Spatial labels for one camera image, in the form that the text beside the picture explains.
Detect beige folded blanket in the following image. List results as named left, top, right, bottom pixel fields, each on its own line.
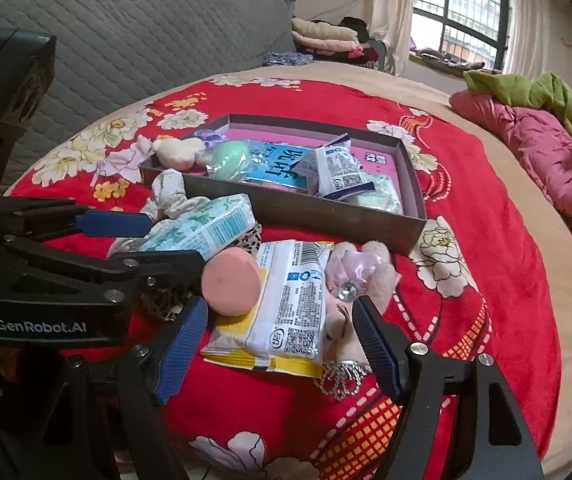
left=291, top=17, right=359, bottom=41

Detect pile of dark clothes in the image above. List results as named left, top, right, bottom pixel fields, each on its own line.
left=311, top=16, right=382, bottom=67

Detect blue patterned cloth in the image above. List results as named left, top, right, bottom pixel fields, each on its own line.
left=263, top=51, right=312, bottom=67

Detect peach makeup sponge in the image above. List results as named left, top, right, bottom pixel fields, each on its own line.
left=201, top=247, right=263, bottom=317

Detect green sponge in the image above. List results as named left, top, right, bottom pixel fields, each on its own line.
left=206, top=139, right=267, bottom=181

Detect leopard print scrunchie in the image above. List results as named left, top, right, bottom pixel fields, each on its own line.
left=138, top=222, right=262, bottom=323

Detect blue and white wipes packet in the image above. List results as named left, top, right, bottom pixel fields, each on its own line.
left=298, top=134, right=377, bottom=200

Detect grey quilted headboard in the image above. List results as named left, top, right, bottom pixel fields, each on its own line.
left=0, top=0, right=297, bottom=196

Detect black framed window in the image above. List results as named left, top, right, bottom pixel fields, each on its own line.
left=411, top=0, right=512, bottom=71

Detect cream curtain beside clothes pile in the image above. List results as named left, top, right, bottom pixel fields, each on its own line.
left=351, top=0, right=414, bottom=76

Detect pink folded blanket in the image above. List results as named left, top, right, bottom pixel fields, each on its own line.
left=293, top=34, right=362, bottom=54

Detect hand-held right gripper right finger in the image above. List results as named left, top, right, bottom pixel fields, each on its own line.
left=352, top=296, right=544, bottom=480

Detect small green tissue pack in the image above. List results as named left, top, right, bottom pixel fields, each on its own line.
left=346, top=172, right=404, bottom=213

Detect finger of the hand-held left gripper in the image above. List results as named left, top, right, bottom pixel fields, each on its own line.
left=16, top=244, right=208, bottom=305
left=0, top=197, right=152, bottom=242

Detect yellow and white packet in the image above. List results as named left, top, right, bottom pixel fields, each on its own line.
left=200, top=240, right=336, bottom=378

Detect clothes on windowsill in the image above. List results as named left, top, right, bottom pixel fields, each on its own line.
left=408, top=47, right=487, bottom=73

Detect brown cardboard box tray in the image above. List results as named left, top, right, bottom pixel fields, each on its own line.
left=138, top=114, right=428, bottom=256

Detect pink quilt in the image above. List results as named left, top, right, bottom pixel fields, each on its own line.
left=448, top=92, right=572, bottom=331

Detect white floral scrunchie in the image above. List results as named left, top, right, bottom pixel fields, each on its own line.
left=111, top=169, right=212, bottom=253

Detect green cloth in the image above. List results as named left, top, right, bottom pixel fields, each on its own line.
left=463, top=70, right=572, bottom=148

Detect white plush bunny purple hat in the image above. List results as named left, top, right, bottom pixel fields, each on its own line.
left=152, top=130, right=217, bottom=171

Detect pink book with blue label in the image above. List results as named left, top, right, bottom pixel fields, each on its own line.
left=216, top=127, right=402, bottom=196

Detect red floral blanket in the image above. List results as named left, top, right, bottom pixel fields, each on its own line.
left=3, top=77, right=562, bottom=480

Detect beige bed sheet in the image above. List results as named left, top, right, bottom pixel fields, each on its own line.
left=206, top=62, right=572, bottom=476

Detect large green tissue pack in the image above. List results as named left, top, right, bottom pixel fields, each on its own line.
left=138, top=194, right=257, bottom=261

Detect silver crown keychain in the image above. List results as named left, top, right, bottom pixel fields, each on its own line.
left=313, top=360, right=374, bottom=401

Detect cream curtain beside wall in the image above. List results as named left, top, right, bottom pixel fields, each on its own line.
left=503, top=0, right=552, bottom=78

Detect pink plush bunny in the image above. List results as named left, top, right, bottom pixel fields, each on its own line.
left=322, top=240, right=401, bottom=368

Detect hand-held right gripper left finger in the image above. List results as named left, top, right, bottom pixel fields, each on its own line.
left=41, top=296, right=209, bottom=480

